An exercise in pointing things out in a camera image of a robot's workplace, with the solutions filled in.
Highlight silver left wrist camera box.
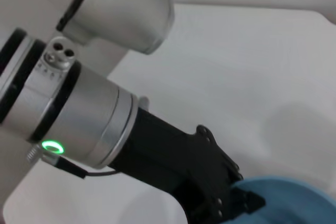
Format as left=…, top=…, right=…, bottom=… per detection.
left=55, top=0, right=176, bottom=70

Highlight black cable with silver connector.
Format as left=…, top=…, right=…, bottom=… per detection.
left=26, top=145, right=119, bottom=180

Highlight blue bowl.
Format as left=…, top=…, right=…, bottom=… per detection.
left=219, top=176, right=336, bottom=224

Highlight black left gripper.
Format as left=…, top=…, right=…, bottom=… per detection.
left=107, top=107, right=266, bottom=224

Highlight small silver plug fitting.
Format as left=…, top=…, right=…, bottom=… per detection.
left=138, top=97, right=151, bottom=110

